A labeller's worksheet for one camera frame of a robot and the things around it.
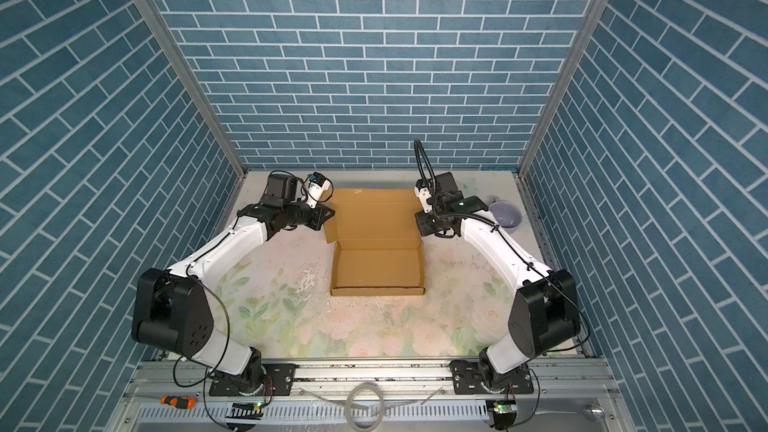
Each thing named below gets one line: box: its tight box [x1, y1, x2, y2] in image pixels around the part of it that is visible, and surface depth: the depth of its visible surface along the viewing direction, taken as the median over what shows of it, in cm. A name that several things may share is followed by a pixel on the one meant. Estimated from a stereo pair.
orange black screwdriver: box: [160, 395, 197, 410], surface depth 71 cm
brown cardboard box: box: [324, 188, 426, 296], surface depth 93 cm
